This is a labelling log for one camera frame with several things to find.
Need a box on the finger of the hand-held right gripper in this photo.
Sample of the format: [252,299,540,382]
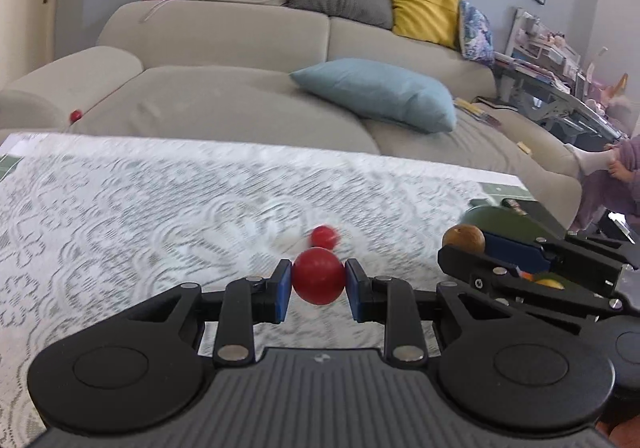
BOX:
[482,198,640,285]
[437,245,628,323]

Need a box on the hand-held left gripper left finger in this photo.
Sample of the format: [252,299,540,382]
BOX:
[132,259,293,370]

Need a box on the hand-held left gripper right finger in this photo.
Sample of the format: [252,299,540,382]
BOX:
[345,258,510,370]

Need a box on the brown round fruit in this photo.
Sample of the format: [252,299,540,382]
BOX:
[442,224,486,255]

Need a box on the green plastic bowl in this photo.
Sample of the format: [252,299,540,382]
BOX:
[460,205,583,291]

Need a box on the small red round fruit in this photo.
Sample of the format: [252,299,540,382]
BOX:
[310,225,341,250]

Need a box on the magazine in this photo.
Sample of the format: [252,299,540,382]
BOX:
[452,96,517,123]

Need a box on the white lace tablecloth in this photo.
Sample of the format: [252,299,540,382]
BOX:
[0,132,531,448]

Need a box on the grey cluttered desk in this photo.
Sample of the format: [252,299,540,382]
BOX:
[495,7,633,139]

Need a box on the light blue cushion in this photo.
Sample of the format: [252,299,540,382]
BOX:
[290,58,458,134]

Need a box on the beige sofa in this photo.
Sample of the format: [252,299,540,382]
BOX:
[0,1,583,225]

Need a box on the blue floral cushion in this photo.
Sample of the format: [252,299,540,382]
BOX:
[457,0,496,63]

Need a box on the yellow cushion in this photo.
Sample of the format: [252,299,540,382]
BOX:
[391,0,472,49]

